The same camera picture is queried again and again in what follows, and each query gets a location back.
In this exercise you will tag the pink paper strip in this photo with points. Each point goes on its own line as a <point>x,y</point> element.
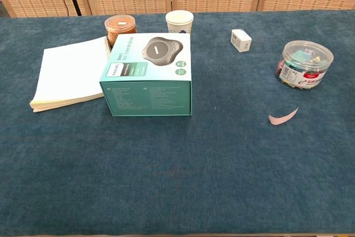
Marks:
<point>277,121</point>

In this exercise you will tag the teal speaker product box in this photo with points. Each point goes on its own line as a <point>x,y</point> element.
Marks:
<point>149,98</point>

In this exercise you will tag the clear tub of binder clips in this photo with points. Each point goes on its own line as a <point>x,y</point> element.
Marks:
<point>302,67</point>

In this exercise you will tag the white paper cup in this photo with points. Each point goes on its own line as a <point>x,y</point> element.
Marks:
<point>178,23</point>

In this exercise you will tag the white spiral notebook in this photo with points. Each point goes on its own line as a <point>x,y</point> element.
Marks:
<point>69,73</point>

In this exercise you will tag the blue tablecloth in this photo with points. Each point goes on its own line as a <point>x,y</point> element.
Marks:
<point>177,165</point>

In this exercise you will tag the clear jar with brown contents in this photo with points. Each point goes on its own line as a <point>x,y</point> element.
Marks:
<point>120,30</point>

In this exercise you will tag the small white box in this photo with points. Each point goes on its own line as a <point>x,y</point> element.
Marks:
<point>240,41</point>

